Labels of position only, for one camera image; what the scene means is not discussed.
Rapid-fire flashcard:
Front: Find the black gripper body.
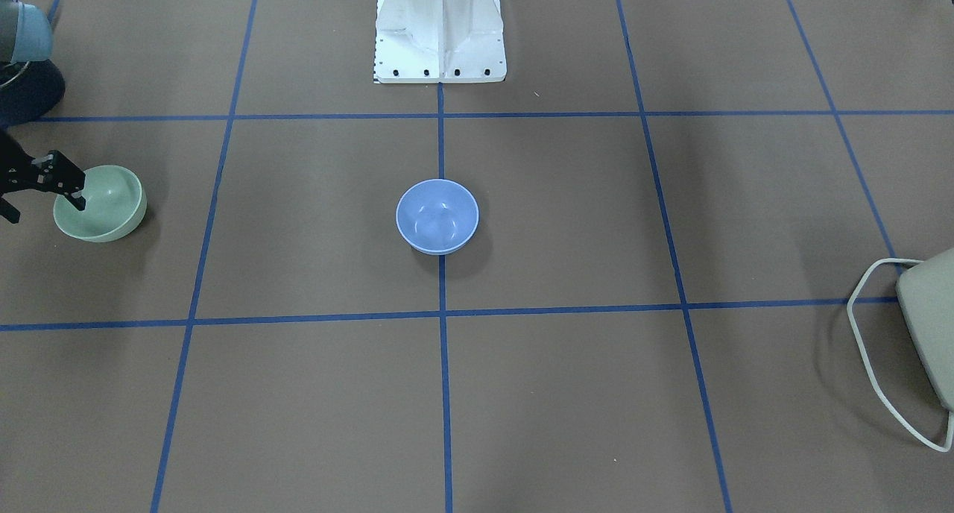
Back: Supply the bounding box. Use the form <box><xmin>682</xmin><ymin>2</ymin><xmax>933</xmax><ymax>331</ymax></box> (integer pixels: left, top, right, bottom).
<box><xmin>1</xmin><ymin>130</ymin><xmax>52</xmax><ymax>196</ymax></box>

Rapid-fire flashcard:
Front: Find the green bowl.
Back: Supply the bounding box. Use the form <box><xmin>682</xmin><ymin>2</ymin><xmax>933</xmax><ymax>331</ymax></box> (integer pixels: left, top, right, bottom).
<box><xmin>52</xmin><ymin>164</ymin><xmax>148</xmax><ymax>242</ymax></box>

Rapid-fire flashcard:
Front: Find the blue bowl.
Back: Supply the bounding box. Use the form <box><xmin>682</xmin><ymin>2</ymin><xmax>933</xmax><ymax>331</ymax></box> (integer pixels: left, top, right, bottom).
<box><xmin>395</xmin><ymin>179</ymin><xmax>481</xmax><ymax>256</ymax></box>

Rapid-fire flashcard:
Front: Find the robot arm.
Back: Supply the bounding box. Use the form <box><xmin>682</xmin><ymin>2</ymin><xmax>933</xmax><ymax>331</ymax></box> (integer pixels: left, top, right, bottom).
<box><xmin>1</xmin><ymin>0</ymin><xmax>86</xmax><ymax>211</ymax></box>

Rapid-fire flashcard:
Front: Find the dark blue saucepan with lid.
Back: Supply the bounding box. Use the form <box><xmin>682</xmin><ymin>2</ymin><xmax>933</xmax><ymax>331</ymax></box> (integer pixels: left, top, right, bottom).
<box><xmin>1</xmin><ymin>59</ymin><xmax>66</xmax><ymax>129</ymax></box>

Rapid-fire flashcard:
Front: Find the cream toaster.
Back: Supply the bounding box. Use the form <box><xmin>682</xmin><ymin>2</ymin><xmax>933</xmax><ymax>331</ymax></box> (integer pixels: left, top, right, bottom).
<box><xmin>896</xmin><ymin>249</ymin><xmax>953</xmax><ymax>410</ymax></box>

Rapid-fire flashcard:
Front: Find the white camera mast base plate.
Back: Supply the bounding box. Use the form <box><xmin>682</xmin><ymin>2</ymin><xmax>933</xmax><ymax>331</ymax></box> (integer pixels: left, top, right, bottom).
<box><xmin>373</xmin><ymin>0</ymin><xmax>508</xmax><ymax>84</ymax></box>

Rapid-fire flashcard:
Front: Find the white camera mast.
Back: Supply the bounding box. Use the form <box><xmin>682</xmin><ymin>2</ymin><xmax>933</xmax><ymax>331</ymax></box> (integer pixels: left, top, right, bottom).
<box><xmin>375</xmin><ymin>0</ymin><xmax>504</xmax><ymax>54</ymax></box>

